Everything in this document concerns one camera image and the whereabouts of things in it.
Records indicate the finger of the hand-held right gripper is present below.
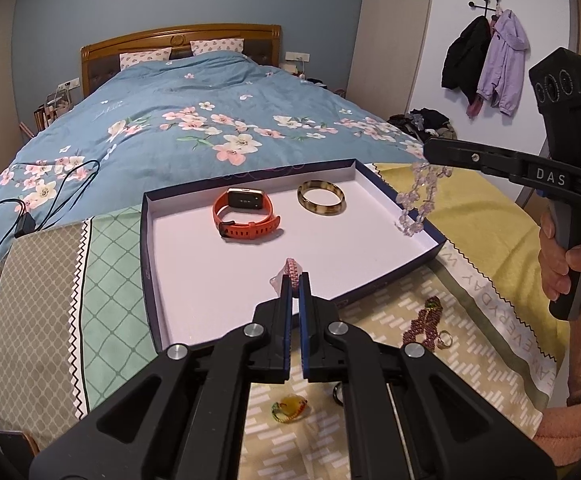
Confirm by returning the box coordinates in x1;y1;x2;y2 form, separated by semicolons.
423;137;514;177

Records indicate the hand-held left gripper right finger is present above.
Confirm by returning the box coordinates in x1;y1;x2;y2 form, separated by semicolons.
298;271;557;480

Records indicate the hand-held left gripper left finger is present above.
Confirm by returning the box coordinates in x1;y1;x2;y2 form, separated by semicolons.
29;272;294;480

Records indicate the clear crystal bead bracelet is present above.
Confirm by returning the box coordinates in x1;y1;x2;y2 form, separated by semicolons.
395;161;454;236

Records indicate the pink braided bracelet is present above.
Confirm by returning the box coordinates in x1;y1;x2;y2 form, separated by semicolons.
269;257;301;301

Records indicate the white tray with navy rim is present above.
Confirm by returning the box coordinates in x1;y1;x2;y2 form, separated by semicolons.
140;158;447;352

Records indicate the purple bead bracelet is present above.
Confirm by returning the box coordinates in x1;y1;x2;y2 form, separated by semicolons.
403;307;444;348

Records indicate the person's right hand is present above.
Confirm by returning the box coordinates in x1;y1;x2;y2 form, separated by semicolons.
539;210;581;306

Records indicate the pile of dark clothes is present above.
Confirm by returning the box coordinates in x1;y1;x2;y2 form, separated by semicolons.
388;107;456;148

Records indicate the lilac jacket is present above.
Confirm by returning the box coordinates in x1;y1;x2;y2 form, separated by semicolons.
475;8;530;117

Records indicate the black coat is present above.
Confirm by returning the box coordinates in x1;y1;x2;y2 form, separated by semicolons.
441;16;492;106

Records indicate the tortoiseshell bangle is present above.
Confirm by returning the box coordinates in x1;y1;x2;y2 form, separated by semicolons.
297;179;346;217

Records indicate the orange smartwatch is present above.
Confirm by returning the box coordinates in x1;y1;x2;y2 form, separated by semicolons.
213;187;282;241

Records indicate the patchwork patterned blanket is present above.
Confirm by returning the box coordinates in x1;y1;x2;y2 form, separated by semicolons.
0;162;579;480

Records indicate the dotted white pillow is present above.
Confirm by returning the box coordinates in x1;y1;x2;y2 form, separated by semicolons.
119;47;172;71
190;38;245;57

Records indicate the blue floral duvet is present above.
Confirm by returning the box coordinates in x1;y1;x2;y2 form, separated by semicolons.
0;51;426;356

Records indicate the dark phone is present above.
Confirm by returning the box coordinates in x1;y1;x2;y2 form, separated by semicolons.
0;430;38;458

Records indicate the wooden headboard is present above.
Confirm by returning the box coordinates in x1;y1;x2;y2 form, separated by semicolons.
80;24;284;98

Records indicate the bedside organizer rack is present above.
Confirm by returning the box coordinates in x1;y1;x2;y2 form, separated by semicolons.
33;85;74;131

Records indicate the black wall coat hook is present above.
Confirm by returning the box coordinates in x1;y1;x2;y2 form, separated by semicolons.
469;0;504;23

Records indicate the black charger cable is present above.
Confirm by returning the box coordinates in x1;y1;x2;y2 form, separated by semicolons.
0;159;102;291

